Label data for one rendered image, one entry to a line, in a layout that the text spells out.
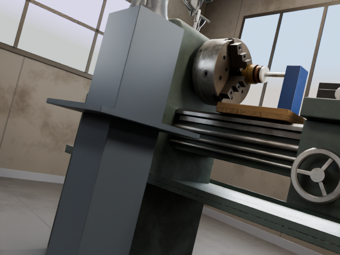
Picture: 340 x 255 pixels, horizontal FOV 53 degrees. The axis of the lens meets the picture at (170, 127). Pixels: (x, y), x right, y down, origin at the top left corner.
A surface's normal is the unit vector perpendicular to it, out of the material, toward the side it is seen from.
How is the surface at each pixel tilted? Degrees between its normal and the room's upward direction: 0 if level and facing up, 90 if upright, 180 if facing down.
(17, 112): 90
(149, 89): 90
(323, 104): 90
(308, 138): 90
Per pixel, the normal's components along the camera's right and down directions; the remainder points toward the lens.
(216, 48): -0.51, -0.57
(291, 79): -0.66, -0.20
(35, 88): 0.64, 0.11
